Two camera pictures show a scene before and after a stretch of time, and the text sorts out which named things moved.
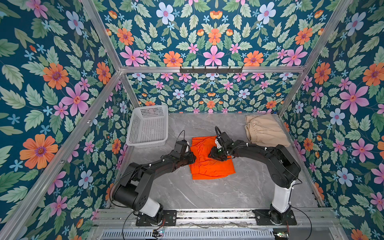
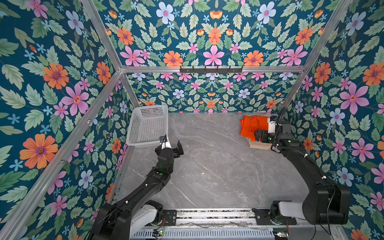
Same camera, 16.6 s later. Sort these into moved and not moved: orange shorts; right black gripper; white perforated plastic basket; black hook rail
Moved: orange shorts; right black gripper
Not moved: black hook rail; white perforated plastic basket
